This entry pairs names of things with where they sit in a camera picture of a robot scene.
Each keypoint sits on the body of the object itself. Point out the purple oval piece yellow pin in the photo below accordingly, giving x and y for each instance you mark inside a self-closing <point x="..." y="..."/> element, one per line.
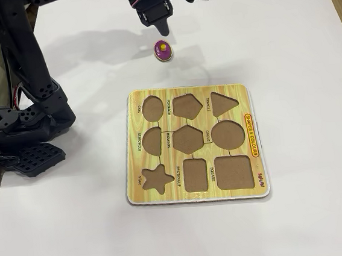
<point x="163" y="52"/>

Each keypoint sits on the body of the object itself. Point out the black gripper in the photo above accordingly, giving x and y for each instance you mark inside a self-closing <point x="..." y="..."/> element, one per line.
<point x="151" y="15"/>

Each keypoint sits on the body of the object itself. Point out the black grid table clamp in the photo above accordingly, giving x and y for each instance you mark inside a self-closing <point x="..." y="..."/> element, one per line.
<point x="39" y="160"/>

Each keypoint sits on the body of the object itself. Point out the wooden shape puzzle board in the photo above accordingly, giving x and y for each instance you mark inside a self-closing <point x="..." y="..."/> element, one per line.
<point x="171" y="194"/>

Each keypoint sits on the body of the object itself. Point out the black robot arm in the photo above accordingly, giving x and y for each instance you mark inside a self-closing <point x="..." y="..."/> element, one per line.
<point x="31" y="56"/>

